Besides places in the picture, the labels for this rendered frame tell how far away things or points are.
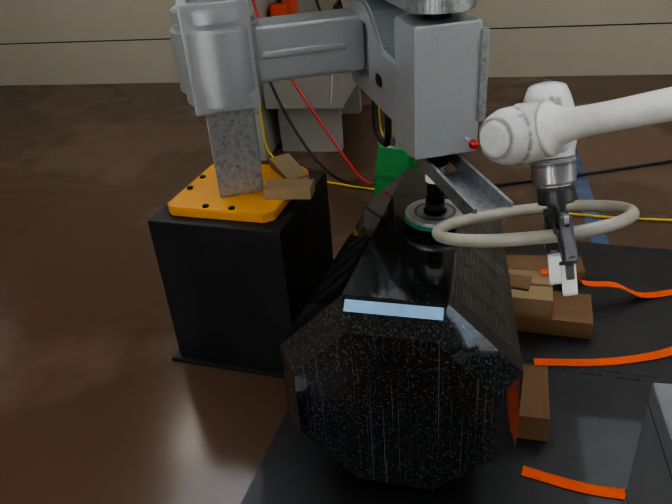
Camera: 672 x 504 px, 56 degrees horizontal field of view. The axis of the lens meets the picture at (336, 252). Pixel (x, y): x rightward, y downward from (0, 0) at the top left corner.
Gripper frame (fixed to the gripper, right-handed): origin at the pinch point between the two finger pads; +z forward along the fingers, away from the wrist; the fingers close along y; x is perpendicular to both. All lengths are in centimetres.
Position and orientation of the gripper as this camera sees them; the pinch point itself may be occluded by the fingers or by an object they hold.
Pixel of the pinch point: (562, 279)
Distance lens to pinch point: 145.3
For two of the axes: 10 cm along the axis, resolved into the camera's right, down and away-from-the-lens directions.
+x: -9.9, 1.3, 0.9
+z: 1.4, 9.8, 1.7
